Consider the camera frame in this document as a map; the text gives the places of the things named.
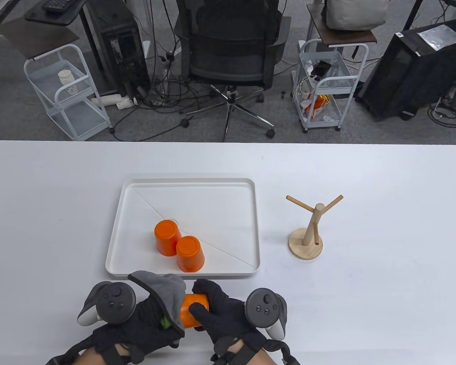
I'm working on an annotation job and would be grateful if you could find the person's left hand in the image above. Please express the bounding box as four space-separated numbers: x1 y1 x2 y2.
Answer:
93 296 185 363

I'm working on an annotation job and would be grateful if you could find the person's right hand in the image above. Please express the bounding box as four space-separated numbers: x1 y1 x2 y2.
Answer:
189 279 289 363

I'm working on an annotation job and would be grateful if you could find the orange plastic cup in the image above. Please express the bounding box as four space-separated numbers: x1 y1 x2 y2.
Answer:
154 220 183 256
179 294 209 328
176 236 205 273

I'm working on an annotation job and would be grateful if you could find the green hand towel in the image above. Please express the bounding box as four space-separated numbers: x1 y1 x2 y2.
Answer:
127 271 187 339

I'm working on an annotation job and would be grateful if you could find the grey hand controller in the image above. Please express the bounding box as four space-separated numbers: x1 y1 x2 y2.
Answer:
245 288 288 341
77 281 137 327

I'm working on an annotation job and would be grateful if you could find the person's right forearm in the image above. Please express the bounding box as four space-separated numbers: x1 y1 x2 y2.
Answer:
228 342 276 365

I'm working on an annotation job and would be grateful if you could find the person's left forearm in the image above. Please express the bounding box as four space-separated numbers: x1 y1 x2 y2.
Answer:
66 342 133 365

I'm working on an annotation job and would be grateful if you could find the wooden cup rack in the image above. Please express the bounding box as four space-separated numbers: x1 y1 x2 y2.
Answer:
286 195 344 260

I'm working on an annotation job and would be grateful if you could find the white rectangular tray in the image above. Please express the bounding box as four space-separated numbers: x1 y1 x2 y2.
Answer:
106 178 260 280

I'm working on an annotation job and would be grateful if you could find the orange snack packet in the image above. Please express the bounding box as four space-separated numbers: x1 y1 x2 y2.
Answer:
304 95 330 118

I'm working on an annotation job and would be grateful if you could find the white power strip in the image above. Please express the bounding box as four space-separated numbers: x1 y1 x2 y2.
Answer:
91 94 139 111

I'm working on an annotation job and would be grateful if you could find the white patterned container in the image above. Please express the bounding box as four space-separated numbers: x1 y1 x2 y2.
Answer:
58 70 79 95

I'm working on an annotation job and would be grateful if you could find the black office chair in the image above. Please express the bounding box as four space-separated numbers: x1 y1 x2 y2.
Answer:
175 0 291 142

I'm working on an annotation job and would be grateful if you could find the black power adapter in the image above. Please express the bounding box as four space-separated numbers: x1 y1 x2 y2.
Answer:
312 61 332 78

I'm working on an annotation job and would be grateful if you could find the black computer tower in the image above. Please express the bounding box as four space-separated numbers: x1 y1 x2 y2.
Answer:
355 19 456 121
80 0 151 98

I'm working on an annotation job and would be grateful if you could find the brown wooden board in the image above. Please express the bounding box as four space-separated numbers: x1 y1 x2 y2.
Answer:
307 4 377 46
0 19 80 60

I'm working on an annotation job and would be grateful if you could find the dark keyboard shelf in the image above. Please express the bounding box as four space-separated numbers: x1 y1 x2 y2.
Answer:
25 0 88 26

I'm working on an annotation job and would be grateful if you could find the grey fabric bag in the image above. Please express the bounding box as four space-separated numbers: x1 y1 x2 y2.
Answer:
321 0 388 31

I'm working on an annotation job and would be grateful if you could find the black keyboard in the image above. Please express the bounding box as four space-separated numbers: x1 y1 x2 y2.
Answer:
42 0 72 14

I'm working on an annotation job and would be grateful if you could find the silver foil bag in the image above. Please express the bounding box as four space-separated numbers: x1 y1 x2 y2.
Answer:
417 26 456 51

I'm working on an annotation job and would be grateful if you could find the black wrist strap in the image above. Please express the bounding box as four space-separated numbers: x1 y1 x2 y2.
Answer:
46 344 80 365

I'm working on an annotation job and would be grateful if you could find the white wire cart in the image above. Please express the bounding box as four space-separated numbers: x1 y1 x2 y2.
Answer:
24 44 115 141
292 39 369 133

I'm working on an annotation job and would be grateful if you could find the tangle of black floor cables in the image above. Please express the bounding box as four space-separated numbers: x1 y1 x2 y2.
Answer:
110 49 221 142

